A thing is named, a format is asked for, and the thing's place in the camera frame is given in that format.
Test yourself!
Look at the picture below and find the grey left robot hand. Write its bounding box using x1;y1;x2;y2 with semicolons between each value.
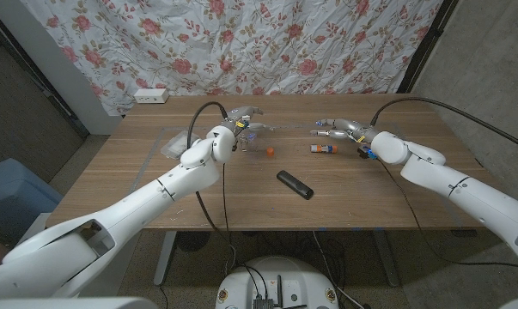
221;105;277;142

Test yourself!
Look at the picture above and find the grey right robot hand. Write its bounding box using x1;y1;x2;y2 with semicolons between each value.
309;118;380;145

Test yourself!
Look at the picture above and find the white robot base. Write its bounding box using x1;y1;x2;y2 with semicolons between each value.
215;256;339;309

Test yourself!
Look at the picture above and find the black TV remote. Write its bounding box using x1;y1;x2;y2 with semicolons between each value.
276;169;315;201

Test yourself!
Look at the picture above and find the floral print curtain backdrop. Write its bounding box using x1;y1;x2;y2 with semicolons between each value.
20;0;444;116

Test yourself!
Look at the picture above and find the white power strip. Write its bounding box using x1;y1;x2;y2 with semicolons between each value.
133;88;170;105

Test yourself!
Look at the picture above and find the grey table leg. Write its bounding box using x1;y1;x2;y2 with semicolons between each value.
372;229;401;288

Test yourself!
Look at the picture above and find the white table leg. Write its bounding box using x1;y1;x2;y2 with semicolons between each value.
153;230;178;287

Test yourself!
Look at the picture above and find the blue plastic bin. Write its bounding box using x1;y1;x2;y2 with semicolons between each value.
0;157;64;241

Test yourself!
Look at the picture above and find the white robot torso edge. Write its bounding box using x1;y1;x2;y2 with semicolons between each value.
0;295;159;309

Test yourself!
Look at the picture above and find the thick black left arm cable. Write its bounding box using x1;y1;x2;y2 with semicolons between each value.
186;100;238;276

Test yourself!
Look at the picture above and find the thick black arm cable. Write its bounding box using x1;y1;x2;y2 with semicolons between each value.
369;96;518;155
186;100;238;276

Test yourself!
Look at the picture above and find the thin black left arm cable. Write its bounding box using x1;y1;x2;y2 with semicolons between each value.
221;162;232;235

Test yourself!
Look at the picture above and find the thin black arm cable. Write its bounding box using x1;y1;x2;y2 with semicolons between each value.
376;158;518;271
221;162;232;235

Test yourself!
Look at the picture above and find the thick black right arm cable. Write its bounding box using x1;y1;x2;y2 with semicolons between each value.
369;96;518;155

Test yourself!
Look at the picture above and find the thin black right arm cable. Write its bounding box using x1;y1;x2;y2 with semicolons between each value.
376;158;518;271

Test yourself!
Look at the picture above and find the black backdrop frame pole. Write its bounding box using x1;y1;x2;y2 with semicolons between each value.
396;0;460;94

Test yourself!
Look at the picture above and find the white floor cable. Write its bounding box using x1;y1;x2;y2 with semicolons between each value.
312;231;365;309

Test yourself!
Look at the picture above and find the black door frame strip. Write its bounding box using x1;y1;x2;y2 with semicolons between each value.
0;8;90;139

